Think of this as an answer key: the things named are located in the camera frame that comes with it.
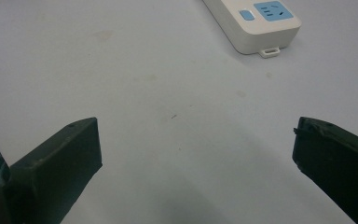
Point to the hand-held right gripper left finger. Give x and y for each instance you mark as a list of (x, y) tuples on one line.
[(56, 168)]

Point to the white power strip blue sockets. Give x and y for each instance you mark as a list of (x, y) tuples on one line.
[(254, 25)]

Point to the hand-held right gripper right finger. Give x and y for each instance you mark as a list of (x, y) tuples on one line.
[(338, 161)]

